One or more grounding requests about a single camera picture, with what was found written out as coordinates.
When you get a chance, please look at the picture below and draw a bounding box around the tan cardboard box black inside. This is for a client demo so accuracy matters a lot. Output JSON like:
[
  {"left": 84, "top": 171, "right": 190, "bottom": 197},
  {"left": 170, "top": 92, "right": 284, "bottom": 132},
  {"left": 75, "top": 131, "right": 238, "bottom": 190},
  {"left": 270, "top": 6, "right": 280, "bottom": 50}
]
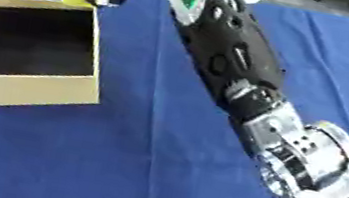
[{"left": 0, "top": 0, "right": 117, "bottom": 127}]

